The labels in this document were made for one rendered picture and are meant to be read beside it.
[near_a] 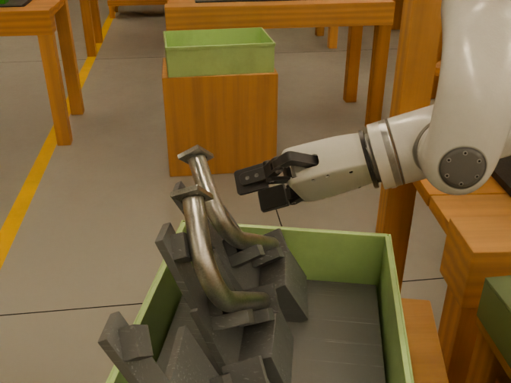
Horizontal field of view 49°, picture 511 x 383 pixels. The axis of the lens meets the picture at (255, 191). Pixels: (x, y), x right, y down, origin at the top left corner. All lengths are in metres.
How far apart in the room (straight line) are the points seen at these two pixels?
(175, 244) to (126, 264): 1.96
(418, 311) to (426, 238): 1.75
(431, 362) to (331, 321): 0.19
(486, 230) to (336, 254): 0.35
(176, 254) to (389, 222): 1.20
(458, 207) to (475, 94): 0.84
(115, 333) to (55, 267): 2.16
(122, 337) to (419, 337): 0.67
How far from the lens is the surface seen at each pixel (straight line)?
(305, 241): 1.11
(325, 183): 0.69
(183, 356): 0.75
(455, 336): 1.36
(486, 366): 1.18
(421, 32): 1.64
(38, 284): 2.70
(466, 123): 0.59
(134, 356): 0.62
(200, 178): 0.90
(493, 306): 1.07
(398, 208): 1.84
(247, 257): 0.95
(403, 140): 0.67
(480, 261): 1.24
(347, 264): 1.14
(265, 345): 0.90
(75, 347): 2.33
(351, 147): 0.67
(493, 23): 0.63
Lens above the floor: 1.55
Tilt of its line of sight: 28 degrees down
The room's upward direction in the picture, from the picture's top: straight up
